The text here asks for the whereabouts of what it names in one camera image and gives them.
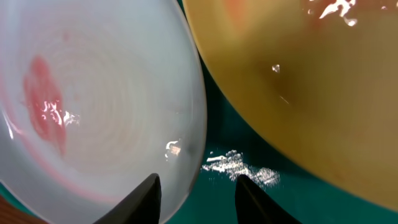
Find white round plate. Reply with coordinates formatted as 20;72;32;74
1;0;206;223

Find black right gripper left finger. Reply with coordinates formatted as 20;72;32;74
94;173;162;224

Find blue plastic serving tray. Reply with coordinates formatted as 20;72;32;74
0;0;398;224

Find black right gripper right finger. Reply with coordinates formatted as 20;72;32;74
235;174;301;224

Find yellow plate front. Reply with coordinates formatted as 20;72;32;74
183;0;397;210

